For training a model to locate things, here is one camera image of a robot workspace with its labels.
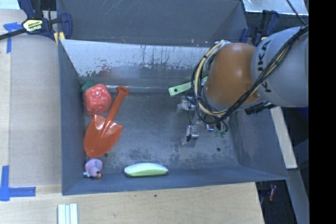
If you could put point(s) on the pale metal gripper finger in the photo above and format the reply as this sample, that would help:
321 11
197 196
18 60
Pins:
190 134
184 106

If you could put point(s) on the grey metal bin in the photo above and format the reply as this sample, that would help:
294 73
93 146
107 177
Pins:
157 123

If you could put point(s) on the green and white toy slice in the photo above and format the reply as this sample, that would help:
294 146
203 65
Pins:
145 169

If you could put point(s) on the orange toy shovel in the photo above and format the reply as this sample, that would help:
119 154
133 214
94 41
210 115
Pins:
101 133

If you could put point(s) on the red toy strawberry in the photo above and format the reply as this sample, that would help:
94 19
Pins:
96 99

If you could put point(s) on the purple toy animal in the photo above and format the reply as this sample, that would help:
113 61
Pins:
92 166

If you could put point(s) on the pale wood flat board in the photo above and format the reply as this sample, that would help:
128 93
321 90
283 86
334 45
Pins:
34 112

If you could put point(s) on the black cylinder on white bracket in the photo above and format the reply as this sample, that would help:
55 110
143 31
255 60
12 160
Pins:
258 109

